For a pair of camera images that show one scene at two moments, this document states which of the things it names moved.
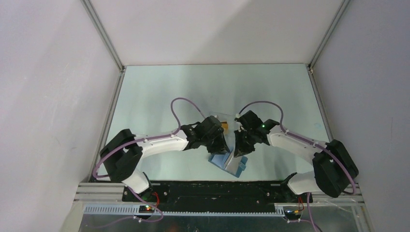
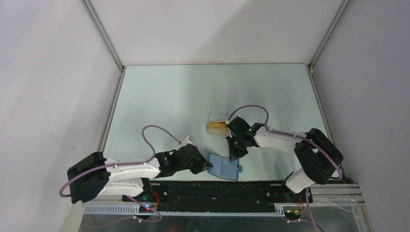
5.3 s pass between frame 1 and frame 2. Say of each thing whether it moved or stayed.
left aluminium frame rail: stayed
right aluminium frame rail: stayed
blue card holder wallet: moved
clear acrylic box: stayed
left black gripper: moved
